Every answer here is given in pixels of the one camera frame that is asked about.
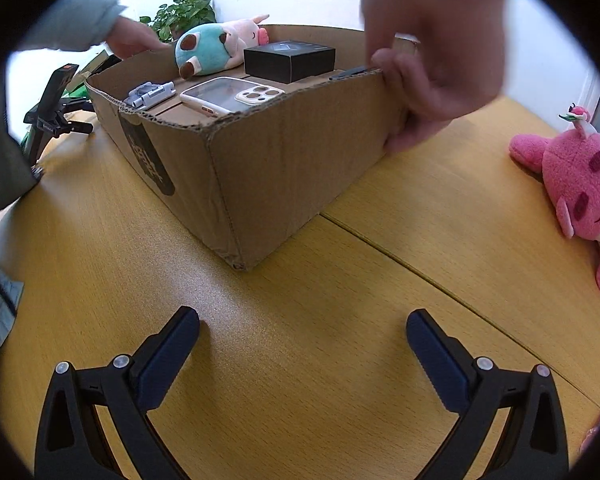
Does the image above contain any person's left hand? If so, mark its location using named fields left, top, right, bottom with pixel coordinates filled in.
left=103, top=15, right=174, bottom=60

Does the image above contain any grey folding phone stand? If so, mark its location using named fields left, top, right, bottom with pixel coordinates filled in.
left=126, top=81, right=177, bottom=110

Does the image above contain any wooden desktop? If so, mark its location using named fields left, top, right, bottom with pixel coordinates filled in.
left=0, top=92, right=600, bottom=480

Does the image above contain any brown cardboard box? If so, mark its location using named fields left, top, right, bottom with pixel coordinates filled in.
left=84, top=24, right=417, bottom=272

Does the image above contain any teal and white plush toy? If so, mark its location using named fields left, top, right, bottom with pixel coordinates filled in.
left=175, top=22, right=245, bottom=79

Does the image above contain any black tripod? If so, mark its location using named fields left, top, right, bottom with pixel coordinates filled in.
left=22, top=62, right=94, bottom=167

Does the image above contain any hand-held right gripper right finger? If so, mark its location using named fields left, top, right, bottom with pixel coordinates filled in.
left=406, top=309, right=569, bottom=480

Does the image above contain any person's left forearm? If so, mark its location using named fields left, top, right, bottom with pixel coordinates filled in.
left=12, top=0, right=129, bottom=54

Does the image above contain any green potted plant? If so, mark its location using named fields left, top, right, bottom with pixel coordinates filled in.
left=140, top=0, right=217, bottom=43

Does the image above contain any black flat device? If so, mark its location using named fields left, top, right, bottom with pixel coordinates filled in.
left=328, top=65, right=382, bottom=82

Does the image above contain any person's right hand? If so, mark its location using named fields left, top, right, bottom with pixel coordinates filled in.
left=360, top=0, right=514, bottom=157

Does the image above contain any pale pink plush pig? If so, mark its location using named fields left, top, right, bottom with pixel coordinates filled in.
left=224, top=14, right=271, bottom=47

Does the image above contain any bright pink plush toy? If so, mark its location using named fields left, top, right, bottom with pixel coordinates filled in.
left=509, top=104, right=600, bottom=302

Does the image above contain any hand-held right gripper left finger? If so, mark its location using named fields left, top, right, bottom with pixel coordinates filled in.
left=34, top=306, right=201, bottom=480

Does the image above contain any person's grey jacket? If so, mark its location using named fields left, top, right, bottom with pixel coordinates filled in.
left=0, top=50, right=44, bottom=396

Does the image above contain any black printed box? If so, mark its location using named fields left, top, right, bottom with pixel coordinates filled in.
left=243, top=39, right=337, bottom=84

